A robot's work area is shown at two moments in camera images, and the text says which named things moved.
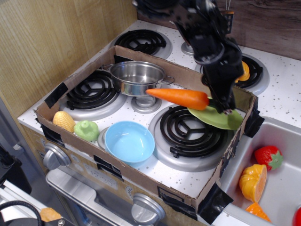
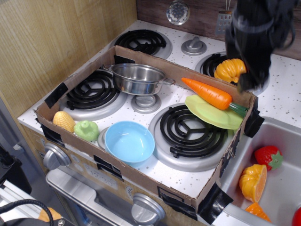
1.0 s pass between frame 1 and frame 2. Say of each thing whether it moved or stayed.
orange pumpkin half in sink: stayed
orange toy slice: stayed
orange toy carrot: moved
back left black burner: stayed
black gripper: moved
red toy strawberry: stayed
